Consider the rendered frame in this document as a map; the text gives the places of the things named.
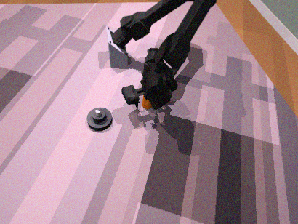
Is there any orange tapered knob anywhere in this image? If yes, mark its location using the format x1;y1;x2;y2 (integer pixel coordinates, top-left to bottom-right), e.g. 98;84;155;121
142;95;152;109

